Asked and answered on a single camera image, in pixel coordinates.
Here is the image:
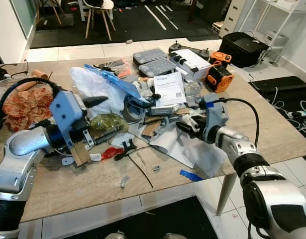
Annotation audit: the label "green plastic wrapper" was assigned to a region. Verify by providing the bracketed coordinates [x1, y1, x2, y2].
[89, 113, 128, 137]

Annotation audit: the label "red wrapper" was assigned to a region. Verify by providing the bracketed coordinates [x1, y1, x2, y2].
[101, 146, 124, 161]

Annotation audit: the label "white plastic bag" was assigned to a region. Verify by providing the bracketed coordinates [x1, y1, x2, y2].
[71, 66, 124, 115]

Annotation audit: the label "white paper sheets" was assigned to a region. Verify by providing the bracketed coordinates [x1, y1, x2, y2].
[149, 127, 228, 178]

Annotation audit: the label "small wooden block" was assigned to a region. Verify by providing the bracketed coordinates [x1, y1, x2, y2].
[71, 142, 92, 167]

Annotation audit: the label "black plastic clip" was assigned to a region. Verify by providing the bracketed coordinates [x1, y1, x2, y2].
[114, 139, 138, 161]

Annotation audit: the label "flat grey device box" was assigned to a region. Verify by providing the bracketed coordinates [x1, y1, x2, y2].
[150, 106, 186, 116]

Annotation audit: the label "blue plastic sheet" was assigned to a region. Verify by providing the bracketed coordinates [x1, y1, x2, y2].
[83, 63, 143, 106]

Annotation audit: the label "brown cardboard scrap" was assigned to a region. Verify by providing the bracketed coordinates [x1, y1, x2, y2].
[141, 117, 163, 137]

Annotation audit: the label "grey tape roll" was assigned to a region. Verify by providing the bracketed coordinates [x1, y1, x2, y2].
[123, 97, 146, 122]

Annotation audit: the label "clear crumpled plastic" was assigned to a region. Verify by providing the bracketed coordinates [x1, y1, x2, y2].
[183, 80, 203, 103]

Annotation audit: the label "orange plastic package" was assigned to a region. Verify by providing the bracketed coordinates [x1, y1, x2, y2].
[96, 59, 132, 79]

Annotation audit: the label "white printed paper leaflet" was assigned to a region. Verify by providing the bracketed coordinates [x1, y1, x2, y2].
[153, 72, 187, 108]

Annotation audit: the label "blue tape strip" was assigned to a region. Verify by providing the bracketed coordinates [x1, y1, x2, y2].
[180, 169, 204, 182]

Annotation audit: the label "brown cardboard tube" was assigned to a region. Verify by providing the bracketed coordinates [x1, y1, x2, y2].
[31, 69, 50, 80]

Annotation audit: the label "white box with black parts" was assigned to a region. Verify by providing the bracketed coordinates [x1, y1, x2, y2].
[169, 48, 212, 81]

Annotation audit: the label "grey plastic organizer box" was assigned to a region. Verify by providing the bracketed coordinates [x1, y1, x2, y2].
[132, 48, 167, 65]
[138, 58, 177, 78]

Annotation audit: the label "orange patterned cloth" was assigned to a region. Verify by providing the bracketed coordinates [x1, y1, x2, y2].
[2, 86, 55, 132]

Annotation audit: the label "white table leg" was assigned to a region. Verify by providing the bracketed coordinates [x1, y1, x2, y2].
[215, 174, 238, 216]

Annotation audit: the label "black remote controller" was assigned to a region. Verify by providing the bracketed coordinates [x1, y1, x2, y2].
[169, 41, 211, 56]

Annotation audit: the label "black mat with white lines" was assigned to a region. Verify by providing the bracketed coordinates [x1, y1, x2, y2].
[31, 0, 228, 49]

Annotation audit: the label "black bag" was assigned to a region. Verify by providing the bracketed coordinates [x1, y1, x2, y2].
[218, 32, 269, 69]

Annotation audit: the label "white chair with wooden legs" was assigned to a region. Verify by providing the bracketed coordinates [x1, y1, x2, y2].
[82, 0, 116, 41]

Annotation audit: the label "grey robot left foot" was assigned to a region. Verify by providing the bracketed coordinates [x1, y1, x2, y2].
[104, 232, 127, 239]

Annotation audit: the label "grey robot foot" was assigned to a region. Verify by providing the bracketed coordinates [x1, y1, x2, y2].
[104, 232, 127, 239]
[163, 233, 188, 239]

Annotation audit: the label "grey robot right foot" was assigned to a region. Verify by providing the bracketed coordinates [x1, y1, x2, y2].
[163, 233, 188, 239]

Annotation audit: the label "white drawer cabinet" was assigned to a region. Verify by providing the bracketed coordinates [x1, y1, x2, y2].
[220, 0, 248, 36]

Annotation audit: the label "white shelf rack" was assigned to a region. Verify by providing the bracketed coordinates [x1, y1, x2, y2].
[237, 0, 306, 65]

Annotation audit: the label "light grey right wrist camera mount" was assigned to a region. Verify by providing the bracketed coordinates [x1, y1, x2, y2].
[200, 93, 232, 145]

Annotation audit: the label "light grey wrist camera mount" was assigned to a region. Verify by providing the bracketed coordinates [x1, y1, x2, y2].
[200, 93, 232, 145]
[49, 91, 92, 150]

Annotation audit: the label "light grey left wrist camera mount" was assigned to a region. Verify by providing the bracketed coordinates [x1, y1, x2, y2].
[49, 91, 92, 150]

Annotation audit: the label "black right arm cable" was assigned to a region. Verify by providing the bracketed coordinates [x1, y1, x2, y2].
[212, 98, 260, 147]

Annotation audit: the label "black floor mat with cables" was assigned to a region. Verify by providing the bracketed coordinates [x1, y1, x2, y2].
[249, 76, 306, 142]

